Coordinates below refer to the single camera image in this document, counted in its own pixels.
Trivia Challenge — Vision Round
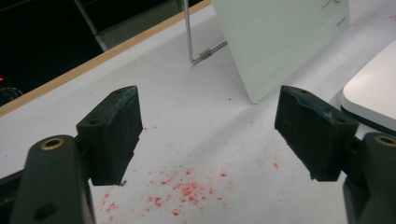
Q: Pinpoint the pale glass whiteboard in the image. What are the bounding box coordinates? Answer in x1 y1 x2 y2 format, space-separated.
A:
211 0 351 105

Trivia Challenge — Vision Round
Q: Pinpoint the white rounded eraser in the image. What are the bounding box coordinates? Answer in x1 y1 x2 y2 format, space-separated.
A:
340 40 396 136

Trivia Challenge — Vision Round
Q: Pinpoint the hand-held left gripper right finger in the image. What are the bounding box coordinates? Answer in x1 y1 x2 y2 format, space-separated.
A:
274 85 360 182

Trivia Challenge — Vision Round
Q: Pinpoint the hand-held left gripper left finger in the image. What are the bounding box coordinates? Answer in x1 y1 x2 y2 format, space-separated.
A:
76 85 144 187

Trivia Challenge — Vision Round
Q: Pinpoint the metal whiteboard stand rod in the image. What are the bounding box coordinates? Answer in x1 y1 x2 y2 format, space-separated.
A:
183 0 228 65

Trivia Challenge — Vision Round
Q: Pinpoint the white table cover board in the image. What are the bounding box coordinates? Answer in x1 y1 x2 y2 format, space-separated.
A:
0 0 396 224

